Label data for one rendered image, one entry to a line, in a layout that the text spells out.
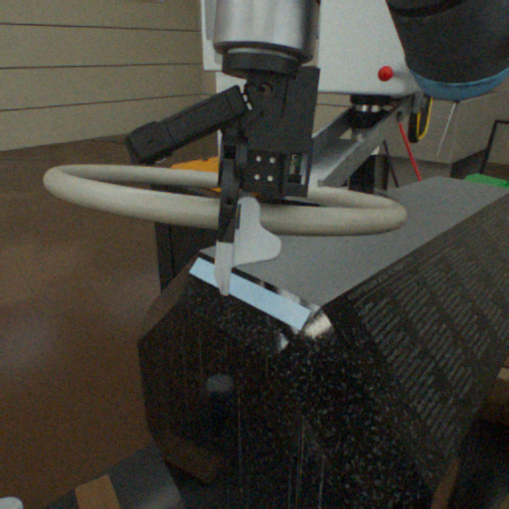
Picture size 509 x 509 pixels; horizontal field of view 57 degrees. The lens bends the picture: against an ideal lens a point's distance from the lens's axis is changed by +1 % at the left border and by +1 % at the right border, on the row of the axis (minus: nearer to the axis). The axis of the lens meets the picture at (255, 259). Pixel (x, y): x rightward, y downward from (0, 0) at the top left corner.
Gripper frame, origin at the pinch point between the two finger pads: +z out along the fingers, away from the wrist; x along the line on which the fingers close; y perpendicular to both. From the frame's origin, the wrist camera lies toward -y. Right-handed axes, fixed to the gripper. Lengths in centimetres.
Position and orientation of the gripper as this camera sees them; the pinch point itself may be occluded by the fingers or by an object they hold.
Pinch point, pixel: (219, 273)
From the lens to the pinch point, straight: 46.6
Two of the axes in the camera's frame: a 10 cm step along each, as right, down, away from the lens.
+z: -1.0, 9.7, 2.3
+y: 9.9, 0.9, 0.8
